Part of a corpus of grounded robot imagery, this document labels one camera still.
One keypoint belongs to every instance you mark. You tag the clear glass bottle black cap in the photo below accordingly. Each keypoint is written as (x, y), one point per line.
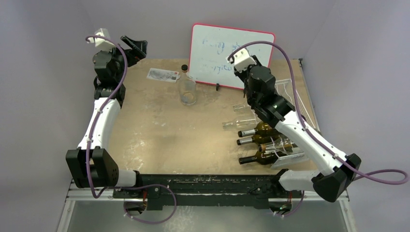
(186, 87)

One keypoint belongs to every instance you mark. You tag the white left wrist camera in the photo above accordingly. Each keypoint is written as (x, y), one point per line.
(102, 38)

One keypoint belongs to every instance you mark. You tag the dark green bottle black cap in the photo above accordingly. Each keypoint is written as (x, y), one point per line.
(263, 158)

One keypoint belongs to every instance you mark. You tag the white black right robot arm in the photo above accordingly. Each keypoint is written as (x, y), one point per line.
(333, 175)

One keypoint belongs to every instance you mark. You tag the white wire wine rack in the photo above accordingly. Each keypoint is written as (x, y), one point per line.
(296, 157)

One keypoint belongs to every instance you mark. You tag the white ruler set package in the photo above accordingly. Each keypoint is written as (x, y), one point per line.
(163, 75)

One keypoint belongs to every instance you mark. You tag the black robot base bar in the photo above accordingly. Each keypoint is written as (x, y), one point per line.
(260, 191)

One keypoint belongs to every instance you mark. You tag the clear empty bottle on rack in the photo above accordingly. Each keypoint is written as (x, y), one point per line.
(240, 123)

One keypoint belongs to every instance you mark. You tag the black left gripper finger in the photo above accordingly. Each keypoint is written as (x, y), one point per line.
(132, 56)
(140, 46)

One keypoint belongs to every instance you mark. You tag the pink framed whiteboard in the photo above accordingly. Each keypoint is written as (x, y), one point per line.
(210, 47)

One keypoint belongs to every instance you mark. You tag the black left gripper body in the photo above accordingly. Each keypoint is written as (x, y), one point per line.
(117, 56)

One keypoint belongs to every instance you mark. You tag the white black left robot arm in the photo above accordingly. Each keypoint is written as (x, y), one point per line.
(90, 164)

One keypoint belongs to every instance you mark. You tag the olive bottle silver cap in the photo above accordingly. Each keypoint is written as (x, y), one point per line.
(262, 129)
(257, 139)

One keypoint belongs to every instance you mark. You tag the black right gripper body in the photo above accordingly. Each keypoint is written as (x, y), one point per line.
(256, 61)

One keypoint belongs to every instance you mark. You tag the olive bottle silver cap lower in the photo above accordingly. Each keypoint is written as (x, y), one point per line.
(257, 139)

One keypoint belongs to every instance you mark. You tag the olive bottle silver cap upper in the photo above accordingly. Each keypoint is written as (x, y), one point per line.
(262, 129)

